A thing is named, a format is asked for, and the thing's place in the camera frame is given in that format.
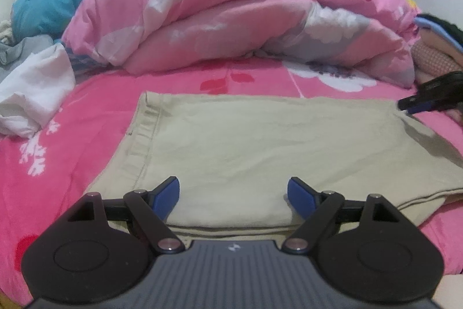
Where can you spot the pink floral bed blanket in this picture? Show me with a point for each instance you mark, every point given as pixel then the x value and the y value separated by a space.
pixel 90 120

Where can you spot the beige pants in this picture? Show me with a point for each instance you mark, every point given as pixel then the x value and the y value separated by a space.
pixel 253 142

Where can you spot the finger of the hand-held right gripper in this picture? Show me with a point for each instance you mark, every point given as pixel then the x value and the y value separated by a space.
pixel 419 105

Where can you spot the black folded garment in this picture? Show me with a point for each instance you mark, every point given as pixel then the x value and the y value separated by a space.
pixel 445 25

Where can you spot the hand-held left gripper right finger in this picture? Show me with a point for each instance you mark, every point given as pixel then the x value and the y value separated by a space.
pixel 300 196

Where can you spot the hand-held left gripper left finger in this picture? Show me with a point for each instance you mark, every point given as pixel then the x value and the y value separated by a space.
pixel 167 196

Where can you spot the white garment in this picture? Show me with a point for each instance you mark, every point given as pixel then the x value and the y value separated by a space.
pixel 32 91

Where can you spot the grey garment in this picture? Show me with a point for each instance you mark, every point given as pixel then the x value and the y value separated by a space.
pixel 21 48

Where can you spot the pink floral quilt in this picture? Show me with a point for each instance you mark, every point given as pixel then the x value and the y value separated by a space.
pixel 235 5

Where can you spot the beige folded garment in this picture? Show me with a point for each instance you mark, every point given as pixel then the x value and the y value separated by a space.
pixel 434 39

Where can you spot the blue folded garment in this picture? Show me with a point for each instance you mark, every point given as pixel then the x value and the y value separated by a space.
pixel 421 22

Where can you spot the houndstooth folded garment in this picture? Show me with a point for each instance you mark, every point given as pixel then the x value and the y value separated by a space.
pixel 434 59

